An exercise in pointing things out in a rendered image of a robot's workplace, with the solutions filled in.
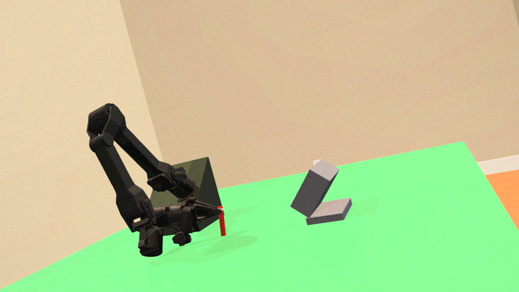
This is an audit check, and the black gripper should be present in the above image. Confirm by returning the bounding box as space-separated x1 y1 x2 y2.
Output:
162 197 221 234

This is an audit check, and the grey square panel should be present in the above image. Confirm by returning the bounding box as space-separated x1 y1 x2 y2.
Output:
290 159 352 225

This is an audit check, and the red peg with white band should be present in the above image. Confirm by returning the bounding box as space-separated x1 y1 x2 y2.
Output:
218 206 226 236

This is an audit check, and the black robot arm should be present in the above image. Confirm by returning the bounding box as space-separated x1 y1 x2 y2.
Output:
86 103 195 257

